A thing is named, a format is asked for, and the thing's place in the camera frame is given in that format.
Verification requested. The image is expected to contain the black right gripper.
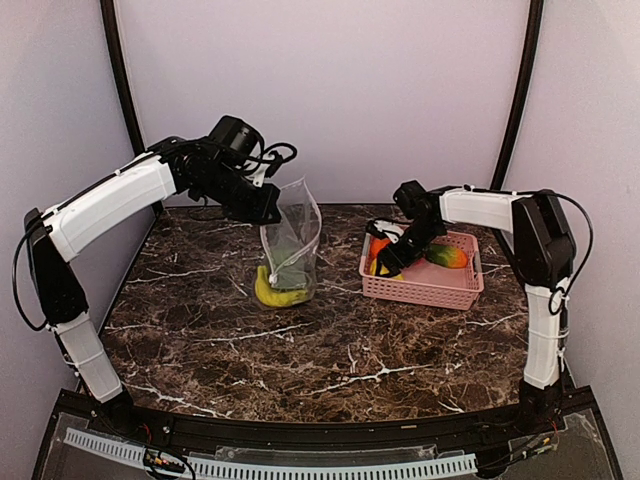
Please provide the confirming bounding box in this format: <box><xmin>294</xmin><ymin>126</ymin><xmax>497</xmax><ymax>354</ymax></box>
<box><xmin>376</xmin><ymin>218</ymin><xmax>444</xmax><ymax>278</ymax></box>

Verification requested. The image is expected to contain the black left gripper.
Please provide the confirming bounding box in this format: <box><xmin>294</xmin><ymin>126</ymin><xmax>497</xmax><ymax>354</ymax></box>
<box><xmin>195</xmin><ymin>162</ymin><xmax>283</xmax><ymax>224</ymax></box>

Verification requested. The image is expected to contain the clear zip top bag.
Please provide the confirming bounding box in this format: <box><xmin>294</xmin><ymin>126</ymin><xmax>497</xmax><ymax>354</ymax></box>
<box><xmin>260</xmin><ymin>178</ymin><xmax>322</xmax><ymax>301</ymax></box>

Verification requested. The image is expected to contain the green toy watermelon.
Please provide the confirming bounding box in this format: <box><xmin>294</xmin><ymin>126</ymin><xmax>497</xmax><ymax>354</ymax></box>
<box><xmin>269</xmin><ymin>250</ymin><xmax>310</xmax><ymax>291</ymax></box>

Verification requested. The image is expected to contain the yellow toy banana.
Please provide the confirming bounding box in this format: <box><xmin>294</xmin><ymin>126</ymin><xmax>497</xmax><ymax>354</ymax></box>
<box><xmin>254</xmin><ymin>265</ymin><xmax>312</xmax><ymax>308</ymax></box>

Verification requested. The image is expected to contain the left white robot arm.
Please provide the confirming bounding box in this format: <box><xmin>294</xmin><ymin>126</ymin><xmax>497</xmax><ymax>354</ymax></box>
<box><xmin>22</xmin><ymin>137</ymin><xmax>287</xmax><ymax>436</ymax></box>

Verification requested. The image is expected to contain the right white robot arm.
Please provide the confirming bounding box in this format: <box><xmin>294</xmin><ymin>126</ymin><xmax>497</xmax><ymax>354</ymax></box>
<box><xmin>375</xmin><ymin>180</ymin><xmax>576</xmax><ymax>390</ymax></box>

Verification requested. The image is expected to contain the green orange toy mango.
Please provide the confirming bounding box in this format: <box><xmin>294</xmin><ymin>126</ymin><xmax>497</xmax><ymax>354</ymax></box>
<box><xmin>425</xmin><ymin>243</ymin><xmax>468</xmax><ymax>269</ymax></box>

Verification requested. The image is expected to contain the orange toy fruit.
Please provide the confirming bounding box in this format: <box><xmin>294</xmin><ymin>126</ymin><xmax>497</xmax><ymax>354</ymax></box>
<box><xmin>369</xmin><ymin>237</ymin><xmax>391</xmax><ymax>258</ymax></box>

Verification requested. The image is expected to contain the yellow toy lemon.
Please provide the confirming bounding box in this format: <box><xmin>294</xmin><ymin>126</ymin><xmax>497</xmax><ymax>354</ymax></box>
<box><xmin>369</xmin><ymin>259</ymin><xmax>404</xmax><ymax>281</ymax></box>

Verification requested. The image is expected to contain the pink plastic basket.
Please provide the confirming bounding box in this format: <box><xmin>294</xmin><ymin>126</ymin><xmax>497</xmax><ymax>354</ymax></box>
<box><xmin>359</xmin><ymin>231</ymin><xmax>484</xmax><ymax>311</ymax></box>

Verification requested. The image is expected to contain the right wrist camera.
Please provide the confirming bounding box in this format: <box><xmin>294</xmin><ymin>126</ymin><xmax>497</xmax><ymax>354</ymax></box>
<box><xmin>365</xmin><ymin>218</ymin><xmax>405</xmax><ymax>243</ymax></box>

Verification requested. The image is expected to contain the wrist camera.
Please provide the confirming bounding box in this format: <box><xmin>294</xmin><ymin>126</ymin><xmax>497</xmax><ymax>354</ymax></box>
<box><xmin>365</xmin><ymin>218</ymin><xmax>405</xmax><ymax>243</ymax></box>
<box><xmin>207</xmin><ymin>115</ymin><xmax>262</xmax><ymax>155</ymax></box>

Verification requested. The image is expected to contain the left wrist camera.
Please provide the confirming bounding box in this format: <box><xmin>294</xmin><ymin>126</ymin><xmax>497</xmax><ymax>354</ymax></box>
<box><xmin>207</xmin><ymin>115</ymin><xmax>262</xmax><ymax>155</ymax></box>

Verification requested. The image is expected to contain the left black frame post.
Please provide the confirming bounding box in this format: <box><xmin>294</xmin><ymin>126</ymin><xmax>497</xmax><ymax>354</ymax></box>
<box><xmin>98</xmin><ymin>0</ymin><xmax>164</xmax><ymax>216</ymax></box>

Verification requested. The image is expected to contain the black frame post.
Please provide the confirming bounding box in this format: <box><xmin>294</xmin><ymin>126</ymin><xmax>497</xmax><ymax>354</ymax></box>
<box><xmin>490</xmin><ymin>0</ymin><xmax>545</xmax><ymax>190</ymax></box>
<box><xmin>98</xmin><ymin>0</ymin><xmax>164</xmax><ymax>216</ymax></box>

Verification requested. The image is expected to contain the right black frame post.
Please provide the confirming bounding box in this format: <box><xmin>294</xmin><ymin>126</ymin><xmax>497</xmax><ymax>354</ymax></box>
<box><xmin>490</xmin><ymin>0</ymin><xmax>545</xmax><ymax>190</ymax></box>

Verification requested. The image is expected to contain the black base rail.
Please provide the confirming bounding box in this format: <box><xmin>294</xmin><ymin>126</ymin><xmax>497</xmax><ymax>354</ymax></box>
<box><xmin>49</xmin><ymin>387</ymin><xmax>601</xmax><ymax>454</ymax></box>

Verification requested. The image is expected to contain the white slotted cable duct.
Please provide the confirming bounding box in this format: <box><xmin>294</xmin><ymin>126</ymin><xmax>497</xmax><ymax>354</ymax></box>
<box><xmin>64</xmin><ymin>427</ymin><xmax>478</xmax><ymax>479</ymax></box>

